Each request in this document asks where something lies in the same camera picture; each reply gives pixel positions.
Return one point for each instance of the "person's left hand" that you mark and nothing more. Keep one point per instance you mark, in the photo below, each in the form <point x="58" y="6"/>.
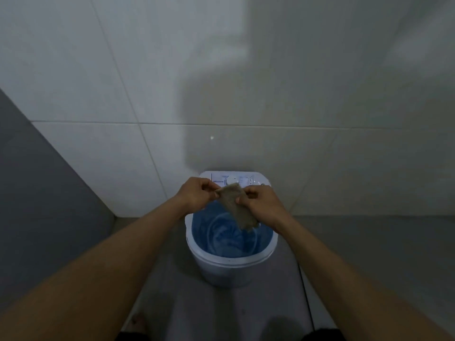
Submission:
<point x="193" y="196"/>

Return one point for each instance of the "person's right hand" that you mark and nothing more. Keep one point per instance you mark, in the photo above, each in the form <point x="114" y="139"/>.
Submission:
<point x="265" y="205"/>

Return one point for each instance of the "person's right thumb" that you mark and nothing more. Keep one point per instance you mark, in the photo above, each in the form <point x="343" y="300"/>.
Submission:
<point x="242" y="199"/>

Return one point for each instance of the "person's left thumb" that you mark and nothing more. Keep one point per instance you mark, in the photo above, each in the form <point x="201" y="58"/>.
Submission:
<point x="212" y="196"/>

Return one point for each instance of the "grey-brown sock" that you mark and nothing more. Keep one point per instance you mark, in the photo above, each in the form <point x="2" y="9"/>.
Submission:
<point x="237" y="209"/>

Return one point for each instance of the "person's left forearm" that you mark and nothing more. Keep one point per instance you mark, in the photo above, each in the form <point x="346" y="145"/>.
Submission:
<point x="99" y="273"/>

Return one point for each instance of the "person's right forearm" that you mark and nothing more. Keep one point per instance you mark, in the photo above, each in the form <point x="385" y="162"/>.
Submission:
<point x="341" y="280"/>

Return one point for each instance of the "white washing machine dial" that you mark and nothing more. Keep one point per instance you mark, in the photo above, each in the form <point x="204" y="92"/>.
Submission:
<point x="233" y="180"/>

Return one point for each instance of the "white mini washing machine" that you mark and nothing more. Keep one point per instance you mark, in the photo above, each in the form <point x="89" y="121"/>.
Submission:
<point x="231" y="259"/>

